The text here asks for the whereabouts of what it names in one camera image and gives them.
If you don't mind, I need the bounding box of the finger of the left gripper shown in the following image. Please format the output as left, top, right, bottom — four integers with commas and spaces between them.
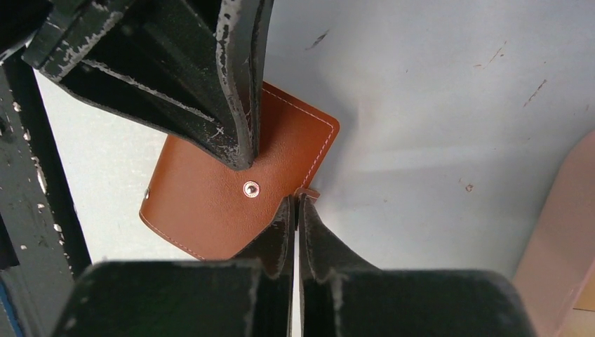
241, 1, 274, 166
22, 1, 253, 170

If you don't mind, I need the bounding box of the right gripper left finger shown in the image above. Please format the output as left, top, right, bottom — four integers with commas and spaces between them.
53, 196, 295, 336

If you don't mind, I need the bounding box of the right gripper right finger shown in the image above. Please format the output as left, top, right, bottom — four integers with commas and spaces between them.
297, 195, 535, 336

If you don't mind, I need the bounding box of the brown leather card holder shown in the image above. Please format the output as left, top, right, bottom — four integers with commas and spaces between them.
139, 84, 340, 260

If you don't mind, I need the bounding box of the pink oval tray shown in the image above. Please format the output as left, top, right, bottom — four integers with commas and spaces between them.
513, 133, 594, 336

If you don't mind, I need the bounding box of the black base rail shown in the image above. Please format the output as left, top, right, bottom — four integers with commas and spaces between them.
1, 53, 91, 336

